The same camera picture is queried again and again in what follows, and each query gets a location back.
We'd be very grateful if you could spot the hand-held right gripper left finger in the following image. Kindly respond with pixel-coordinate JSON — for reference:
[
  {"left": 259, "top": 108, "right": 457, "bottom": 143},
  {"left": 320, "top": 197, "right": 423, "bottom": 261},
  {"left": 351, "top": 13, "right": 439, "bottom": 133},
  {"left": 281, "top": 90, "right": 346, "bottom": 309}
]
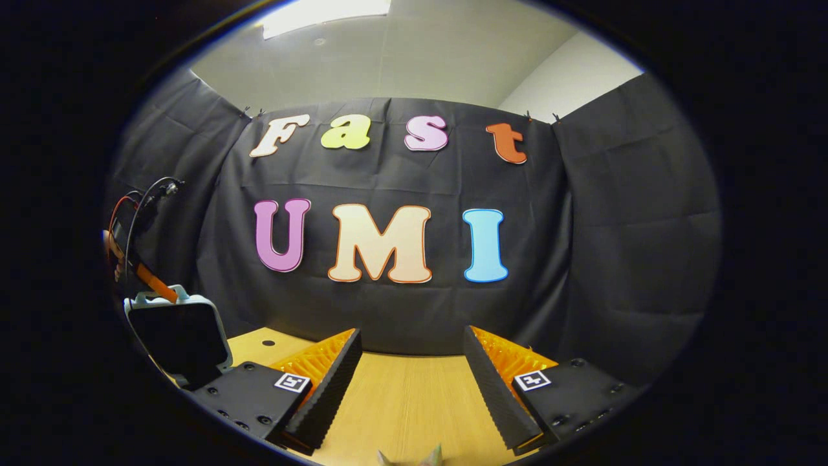
[{"left": 193, "top": 327, "right": 364, "bottom": 456}]

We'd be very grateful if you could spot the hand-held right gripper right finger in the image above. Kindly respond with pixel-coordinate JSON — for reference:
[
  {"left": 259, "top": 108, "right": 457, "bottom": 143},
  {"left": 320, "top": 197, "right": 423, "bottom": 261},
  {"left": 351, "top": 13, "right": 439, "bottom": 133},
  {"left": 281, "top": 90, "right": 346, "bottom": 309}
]
[{"left": 463, "top": 325, "right": 643, "bottom": 456}]

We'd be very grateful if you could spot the light blue small suitcase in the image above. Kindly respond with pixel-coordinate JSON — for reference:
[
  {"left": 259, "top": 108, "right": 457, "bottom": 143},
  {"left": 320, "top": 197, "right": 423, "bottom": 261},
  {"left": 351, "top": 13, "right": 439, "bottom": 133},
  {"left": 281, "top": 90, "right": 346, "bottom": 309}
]
[{"left": 123, "top": 283, "right": 234, "bottom": 391}]

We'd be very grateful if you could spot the green white skin care tube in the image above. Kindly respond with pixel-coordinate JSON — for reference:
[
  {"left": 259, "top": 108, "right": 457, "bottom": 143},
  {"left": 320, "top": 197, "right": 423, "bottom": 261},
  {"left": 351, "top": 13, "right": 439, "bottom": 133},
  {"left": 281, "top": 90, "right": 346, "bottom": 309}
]
[{"left": 378, "top": 443, "right": 444, "bottom": 466}]

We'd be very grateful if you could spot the black backdrop cloth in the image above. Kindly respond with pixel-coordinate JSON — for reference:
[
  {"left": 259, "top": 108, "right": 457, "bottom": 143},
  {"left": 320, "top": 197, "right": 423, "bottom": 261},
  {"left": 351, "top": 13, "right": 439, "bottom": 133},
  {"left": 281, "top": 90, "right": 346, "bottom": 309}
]
[{"left": 103, "top": 68, "right": 722, "bottom": 389}]

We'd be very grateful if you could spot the ceiling light panel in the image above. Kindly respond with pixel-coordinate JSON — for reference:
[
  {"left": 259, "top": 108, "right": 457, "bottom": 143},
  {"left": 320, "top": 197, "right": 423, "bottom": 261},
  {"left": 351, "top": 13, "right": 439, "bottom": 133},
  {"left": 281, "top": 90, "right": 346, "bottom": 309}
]
[{"left": 262, "top": 0, "right": 392, "bottom": 39}]

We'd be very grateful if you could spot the black cable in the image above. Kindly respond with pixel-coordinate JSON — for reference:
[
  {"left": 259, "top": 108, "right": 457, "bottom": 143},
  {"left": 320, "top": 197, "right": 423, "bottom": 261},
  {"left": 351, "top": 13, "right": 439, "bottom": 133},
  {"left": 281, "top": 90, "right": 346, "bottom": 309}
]
[{"left": 123, "top": 176, "right": 187, "bottom": 279}]

